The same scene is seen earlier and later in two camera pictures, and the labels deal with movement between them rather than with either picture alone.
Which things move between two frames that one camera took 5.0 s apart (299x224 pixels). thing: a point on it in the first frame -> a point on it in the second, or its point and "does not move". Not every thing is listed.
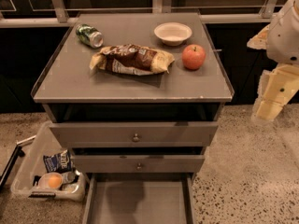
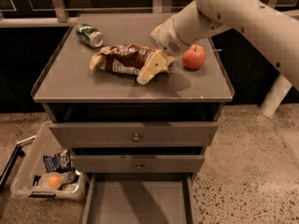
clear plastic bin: [47, 171] does not move
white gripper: [284, 37] -> [165, 38]
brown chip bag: [130, 59] does not move
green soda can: [91, 35] does not move
